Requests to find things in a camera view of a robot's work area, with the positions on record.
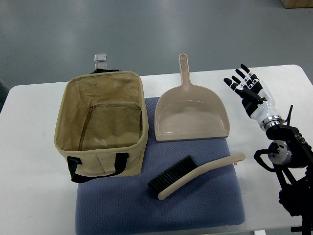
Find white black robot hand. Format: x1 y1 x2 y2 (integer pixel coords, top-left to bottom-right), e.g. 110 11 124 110
224 64 284 131

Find pink hand broom black bristles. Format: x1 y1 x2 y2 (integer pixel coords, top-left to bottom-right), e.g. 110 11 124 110
148 152 246 201

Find pink plastic dustpan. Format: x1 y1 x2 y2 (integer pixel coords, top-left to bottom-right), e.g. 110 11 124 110
155 54 230 141

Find brown cardboard box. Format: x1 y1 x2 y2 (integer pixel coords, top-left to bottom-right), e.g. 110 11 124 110
282 0 313 8

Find clear plastic clip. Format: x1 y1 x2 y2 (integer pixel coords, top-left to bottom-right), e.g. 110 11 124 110
94 53 107 70

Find blue grey cushion mat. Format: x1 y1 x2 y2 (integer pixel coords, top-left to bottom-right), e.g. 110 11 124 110
75 97 245 235

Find yellow fabric bag black handles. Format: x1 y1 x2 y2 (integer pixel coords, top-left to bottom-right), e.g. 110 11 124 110
54 70 149 183

